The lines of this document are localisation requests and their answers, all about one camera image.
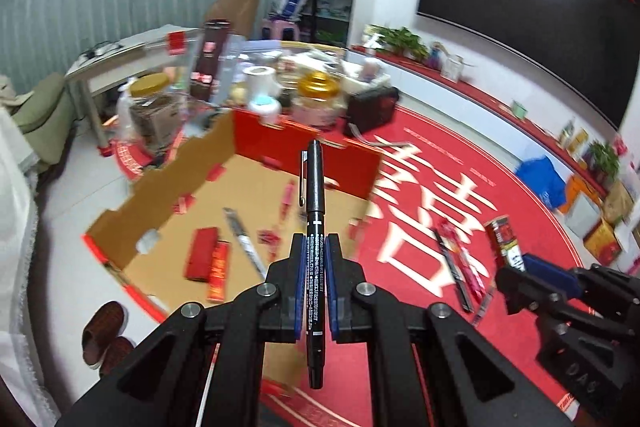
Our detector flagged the round red wedding rug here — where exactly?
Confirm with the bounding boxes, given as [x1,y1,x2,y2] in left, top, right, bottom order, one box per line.
[112,103,597,427]

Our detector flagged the green potted plant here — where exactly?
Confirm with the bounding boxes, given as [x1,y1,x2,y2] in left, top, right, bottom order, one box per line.
[372,25,428,63]

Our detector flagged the red gel pen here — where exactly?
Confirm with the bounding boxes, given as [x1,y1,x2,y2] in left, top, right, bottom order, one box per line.
[437,219,486,303]

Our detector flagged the gold lid jar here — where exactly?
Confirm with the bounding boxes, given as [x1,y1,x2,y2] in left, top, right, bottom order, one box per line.
[291,70,342,130]

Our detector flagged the grey clear gel pen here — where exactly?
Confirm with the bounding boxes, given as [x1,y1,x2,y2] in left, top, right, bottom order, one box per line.
[471,282,496,326]

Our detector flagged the white cup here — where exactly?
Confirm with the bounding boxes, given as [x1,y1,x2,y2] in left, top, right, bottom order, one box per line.
[243,65,281,101]

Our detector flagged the blue cartoon pen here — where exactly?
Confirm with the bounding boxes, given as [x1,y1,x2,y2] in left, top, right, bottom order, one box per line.
[222,207,267,280]

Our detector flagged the red cardboard fruit box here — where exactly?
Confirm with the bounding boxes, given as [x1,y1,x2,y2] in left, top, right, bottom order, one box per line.
[81,107,385,327]

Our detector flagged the black wall television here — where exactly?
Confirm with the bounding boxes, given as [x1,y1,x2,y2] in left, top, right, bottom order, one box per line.
[418,0,639,127]

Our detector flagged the brown slippers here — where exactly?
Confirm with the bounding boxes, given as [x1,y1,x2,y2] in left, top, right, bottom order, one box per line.
[81,301,134,378]

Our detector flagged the black radio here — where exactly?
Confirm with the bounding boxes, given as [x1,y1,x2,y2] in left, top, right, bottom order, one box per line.
[343,86,400,138]

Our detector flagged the black marker pen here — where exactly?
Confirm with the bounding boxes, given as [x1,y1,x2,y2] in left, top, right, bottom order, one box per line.
[432,228,474,314]
[298,140,326,390]

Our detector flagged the small red box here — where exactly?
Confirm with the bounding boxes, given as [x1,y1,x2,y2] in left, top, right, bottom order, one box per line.
[183,227,219,282]

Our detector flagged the tall dark red box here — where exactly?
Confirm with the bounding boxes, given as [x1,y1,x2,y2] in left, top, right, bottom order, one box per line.
[190,18,231,102]

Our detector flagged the dark red calligraphy box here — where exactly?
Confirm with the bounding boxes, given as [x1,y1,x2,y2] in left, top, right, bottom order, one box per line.
[484,216,526,272]

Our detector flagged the blue bag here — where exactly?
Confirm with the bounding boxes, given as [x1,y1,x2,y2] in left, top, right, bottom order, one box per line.
[515,157,566,210]

